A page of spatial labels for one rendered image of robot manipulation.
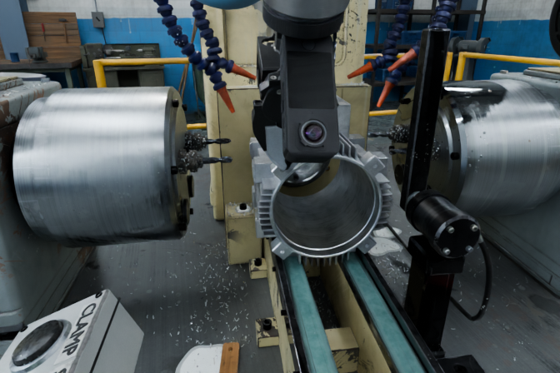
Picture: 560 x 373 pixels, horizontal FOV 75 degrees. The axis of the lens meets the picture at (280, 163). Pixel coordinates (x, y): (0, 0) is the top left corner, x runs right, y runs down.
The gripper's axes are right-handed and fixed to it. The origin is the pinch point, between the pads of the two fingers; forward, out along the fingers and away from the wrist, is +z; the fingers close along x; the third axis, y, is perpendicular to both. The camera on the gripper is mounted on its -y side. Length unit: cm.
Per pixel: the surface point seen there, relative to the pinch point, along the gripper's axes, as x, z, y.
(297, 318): -0.2, 10.9, -15.1
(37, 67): 214, 225, 339
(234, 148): 6.1, 18.3, 19.9
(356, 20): -21.1, 3.9, 42.2
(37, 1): 238, 209, 455
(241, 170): 5.0, 22.4, 17.6
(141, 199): 19.1, 6.4, 0.9
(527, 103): -39.6, 0.0, 10.2
